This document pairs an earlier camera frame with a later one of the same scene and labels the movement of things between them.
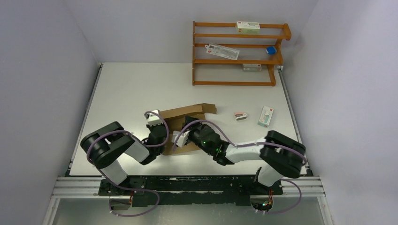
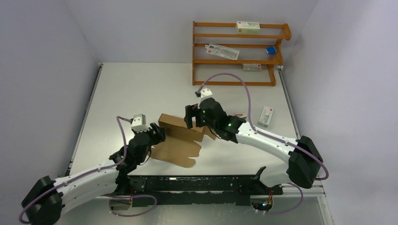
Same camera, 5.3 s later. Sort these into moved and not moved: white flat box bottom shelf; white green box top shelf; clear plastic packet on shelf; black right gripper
Moved: black right gripper
Not moved: clear plastic packet on shelf; white flat box bottom shelf; white green box top shelf
